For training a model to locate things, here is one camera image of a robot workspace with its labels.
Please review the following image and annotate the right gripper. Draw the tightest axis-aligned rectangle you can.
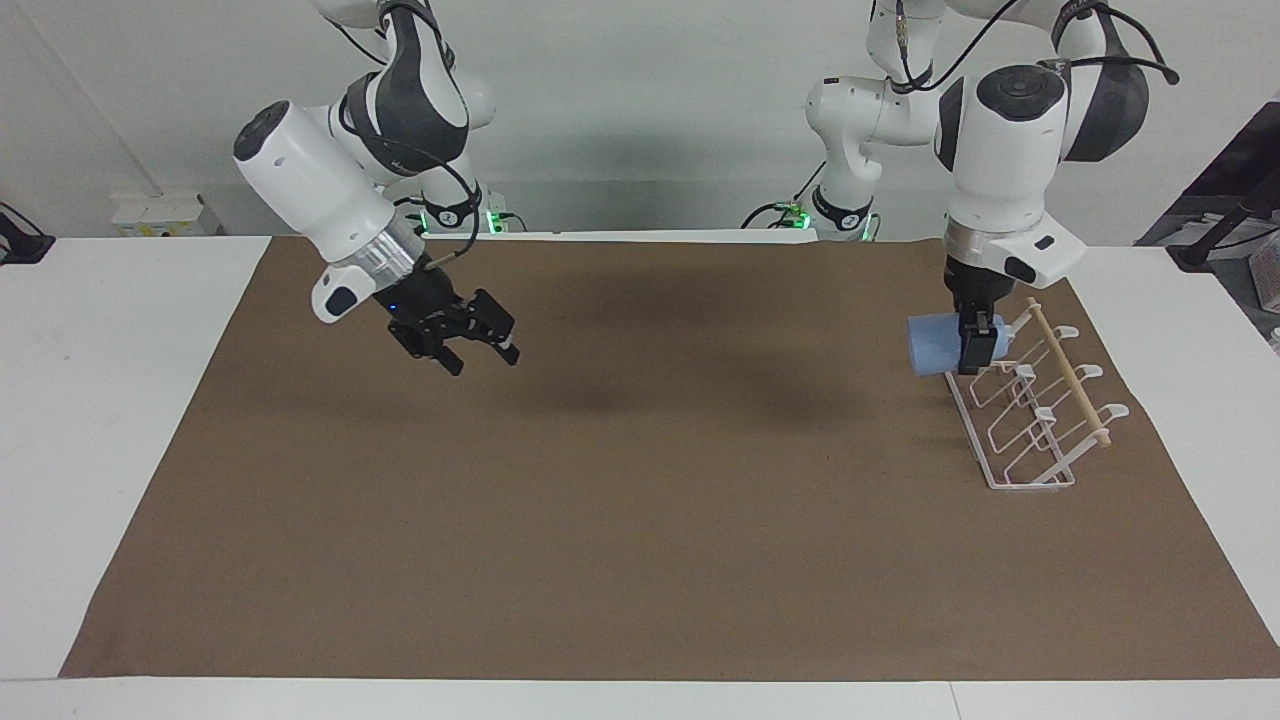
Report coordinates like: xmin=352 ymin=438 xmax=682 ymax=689
xmin=371 ymin=262 xmax=522 ymax=378

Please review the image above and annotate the light blue cup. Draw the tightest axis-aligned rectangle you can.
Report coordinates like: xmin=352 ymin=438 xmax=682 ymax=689
xmin=907 ymin=311 xmax=1012 ymax=379

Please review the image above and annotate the black stand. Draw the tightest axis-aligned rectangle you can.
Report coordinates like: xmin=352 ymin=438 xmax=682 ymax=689
xmin=0 ymin=202 xmax=57 ymax=267
xmin=1165 ymin=203 xmax=1280 ymax=274

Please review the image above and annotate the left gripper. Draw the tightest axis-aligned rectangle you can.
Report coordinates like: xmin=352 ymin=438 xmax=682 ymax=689
xmin=944 ymin=257 xmax=1013 ymax=377

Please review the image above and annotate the white wire cup holder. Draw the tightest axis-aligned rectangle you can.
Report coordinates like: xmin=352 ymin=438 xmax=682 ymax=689
xmin=944 ymin=296 xmax=1132 ymax=492

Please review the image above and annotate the black cable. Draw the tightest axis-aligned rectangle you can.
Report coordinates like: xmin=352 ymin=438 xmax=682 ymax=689
xmin=338 ymin=95 xmax=484 ymax=269
xmin=740 ymin=163 xmax=831 ymax=230
xmin=868 ymin=0 xmax=1182 ymax=96

